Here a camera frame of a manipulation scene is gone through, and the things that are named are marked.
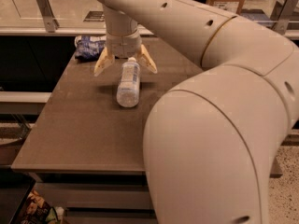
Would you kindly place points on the clear plastic water bottle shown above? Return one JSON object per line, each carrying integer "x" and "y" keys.
{"x": 129, "y": 85}

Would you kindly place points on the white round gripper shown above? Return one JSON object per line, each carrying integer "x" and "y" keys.
{"x": 123, "y": 46}

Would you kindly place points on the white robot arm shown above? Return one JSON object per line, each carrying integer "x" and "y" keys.
{"x": 209, "y": 142}

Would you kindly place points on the left metal glass bracket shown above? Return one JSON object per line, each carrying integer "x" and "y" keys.
{"x": 50, "y": 22}

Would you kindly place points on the grey table drawer unit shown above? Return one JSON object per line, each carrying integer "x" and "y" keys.
{"x": 106, "y": 198}

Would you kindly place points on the colourful snack bag on floor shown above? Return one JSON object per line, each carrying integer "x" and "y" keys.
{"x": 37, "y": 211}

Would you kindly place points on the blue snack bag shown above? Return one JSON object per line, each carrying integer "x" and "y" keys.
{"x": 89, "y": 48}

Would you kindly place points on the metal glass bracket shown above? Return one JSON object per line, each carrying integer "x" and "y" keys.
{"x": 50, "y": 22}
{"x": 285, "y": 18}

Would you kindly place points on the right metal glass bracket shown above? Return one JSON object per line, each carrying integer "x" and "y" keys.
{"x": 285, "y": 18}

